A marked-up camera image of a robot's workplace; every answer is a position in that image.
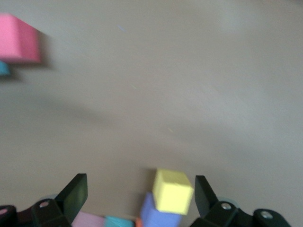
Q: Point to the teal foam cube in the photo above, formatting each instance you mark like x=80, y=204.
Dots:
x=118, y=221

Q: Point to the red foam cube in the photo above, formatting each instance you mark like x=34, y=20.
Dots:
x=17, y=40

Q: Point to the light blue foam cube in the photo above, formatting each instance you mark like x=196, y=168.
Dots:
x=4, y=68

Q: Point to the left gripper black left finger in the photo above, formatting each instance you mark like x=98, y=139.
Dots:
x=71, y=198

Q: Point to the pink foam cube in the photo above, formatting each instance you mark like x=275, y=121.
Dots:
x=90, y=220

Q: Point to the purple foam cube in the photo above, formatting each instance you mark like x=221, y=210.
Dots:
x=156, y=218

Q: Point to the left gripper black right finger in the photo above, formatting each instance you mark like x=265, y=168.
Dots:
x=208, y=205

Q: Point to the yellow foam cube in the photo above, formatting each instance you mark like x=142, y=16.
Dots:
x=174, y=194

